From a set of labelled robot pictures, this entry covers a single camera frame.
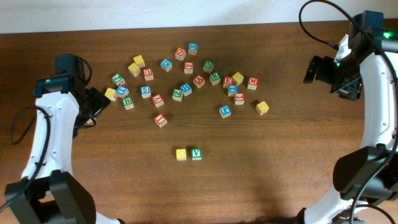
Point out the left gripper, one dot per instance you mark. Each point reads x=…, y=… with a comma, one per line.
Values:
x=94, y=104

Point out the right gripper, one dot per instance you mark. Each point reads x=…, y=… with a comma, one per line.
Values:
x=321, y=71

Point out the green R block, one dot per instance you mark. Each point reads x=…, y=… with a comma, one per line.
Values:
x=215, y=78

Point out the yellow C block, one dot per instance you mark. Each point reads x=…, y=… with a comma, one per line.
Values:
x=181, y=154

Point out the green V block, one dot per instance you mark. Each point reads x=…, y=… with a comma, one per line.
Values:
x=196, y=154

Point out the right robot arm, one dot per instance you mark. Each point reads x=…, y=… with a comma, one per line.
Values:
x=365, y=66

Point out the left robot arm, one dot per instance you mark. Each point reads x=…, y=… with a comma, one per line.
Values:
x=48, y=191

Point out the yellow block left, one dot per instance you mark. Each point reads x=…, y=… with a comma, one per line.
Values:
x=111, y=94

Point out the green B block left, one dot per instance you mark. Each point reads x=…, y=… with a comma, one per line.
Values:
x=90, y=122

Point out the green b block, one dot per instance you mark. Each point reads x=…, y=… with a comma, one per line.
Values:
x=90, y=122
x=128, y=103

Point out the blue L block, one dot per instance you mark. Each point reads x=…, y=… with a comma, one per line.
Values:
x=122, y=91

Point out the green B block centre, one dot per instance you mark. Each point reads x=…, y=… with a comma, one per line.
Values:
x=128, y=103

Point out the green J block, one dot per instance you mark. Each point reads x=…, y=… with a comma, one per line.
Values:
x=118, y=80

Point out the blue 5 block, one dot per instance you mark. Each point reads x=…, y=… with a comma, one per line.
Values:
x=145, y=91

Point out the yellow block lower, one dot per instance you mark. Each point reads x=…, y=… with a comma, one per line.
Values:
x=134, y=69

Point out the red M block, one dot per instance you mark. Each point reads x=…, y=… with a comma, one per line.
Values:
x=253, y=83

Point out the red U block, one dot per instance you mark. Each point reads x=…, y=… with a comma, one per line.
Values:
x=148, y=74

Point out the yellow S block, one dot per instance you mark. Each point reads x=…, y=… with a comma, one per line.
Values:
x=262, y=108

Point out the yellow block upper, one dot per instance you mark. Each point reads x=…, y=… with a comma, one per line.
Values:
x=138, y=60

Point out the red K block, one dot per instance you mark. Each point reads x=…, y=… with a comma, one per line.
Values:
x=158, y=100

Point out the red I block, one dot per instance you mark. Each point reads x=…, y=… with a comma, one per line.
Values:
x=160, y=120

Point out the yellow block near E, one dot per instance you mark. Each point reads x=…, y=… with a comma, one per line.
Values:
x=238, y=78

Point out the red 3 block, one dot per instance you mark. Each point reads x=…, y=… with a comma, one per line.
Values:
x=239, y=98

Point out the blue D block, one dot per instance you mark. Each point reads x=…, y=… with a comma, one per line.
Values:
x=166, y=64

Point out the blue T block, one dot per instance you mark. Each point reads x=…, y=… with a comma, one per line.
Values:
x=232, y=90

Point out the green Z block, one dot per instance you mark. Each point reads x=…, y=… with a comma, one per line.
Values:
x=177, y=95

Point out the red E block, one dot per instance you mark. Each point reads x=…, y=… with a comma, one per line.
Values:
x=227, y=81

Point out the blue H block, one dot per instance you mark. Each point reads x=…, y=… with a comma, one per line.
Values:
x=186, y=89

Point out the blue P block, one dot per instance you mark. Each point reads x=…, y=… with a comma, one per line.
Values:
x=225, y=111

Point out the red Q block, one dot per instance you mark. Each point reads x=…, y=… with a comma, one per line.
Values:
x=180, y=53

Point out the red Y block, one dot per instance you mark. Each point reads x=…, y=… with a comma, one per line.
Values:
x=188, y=67

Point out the green N block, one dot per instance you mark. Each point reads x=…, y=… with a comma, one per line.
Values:
x=208, y=66

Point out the red A block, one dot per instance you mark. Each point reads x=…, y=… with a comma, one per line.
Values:
x=198, y=81

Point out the blue X block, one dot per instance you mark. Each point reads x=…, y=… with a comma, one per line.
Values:
x=192, y=48

